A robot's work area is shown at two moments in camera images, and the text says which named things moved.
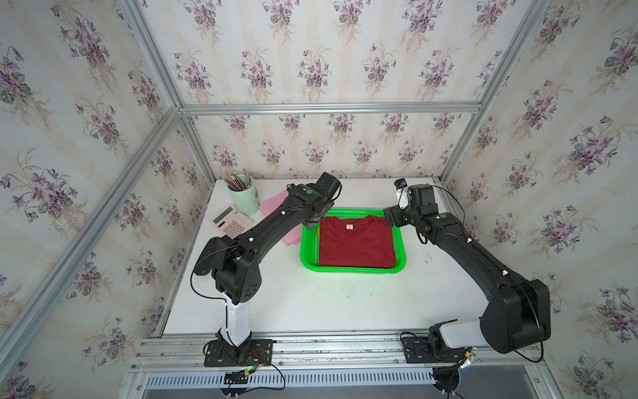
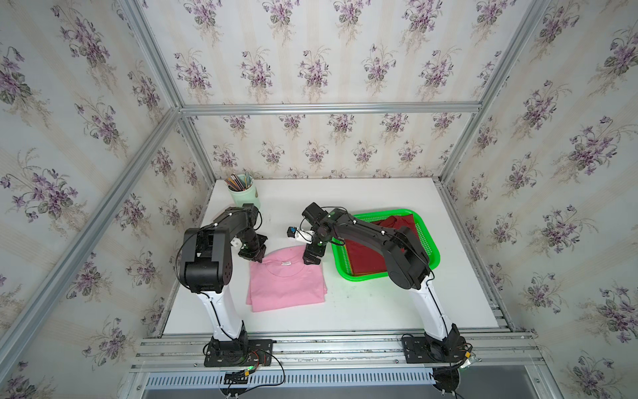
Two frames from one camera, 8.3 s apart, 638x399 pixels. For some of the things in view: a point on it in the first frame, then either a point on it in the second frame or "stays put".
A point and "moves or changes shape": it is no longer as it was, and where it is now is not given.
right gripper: [395, 210] → [316, 251]
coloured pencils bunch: [235, 183] stays put
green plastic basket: [310, 245] moves or changes shape
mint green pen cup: [246, 202] stays put
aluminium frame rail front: [342, 353] stays put
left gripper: [330, 206] → [257, 255]
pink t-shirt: [295, 237] → [284, 279]
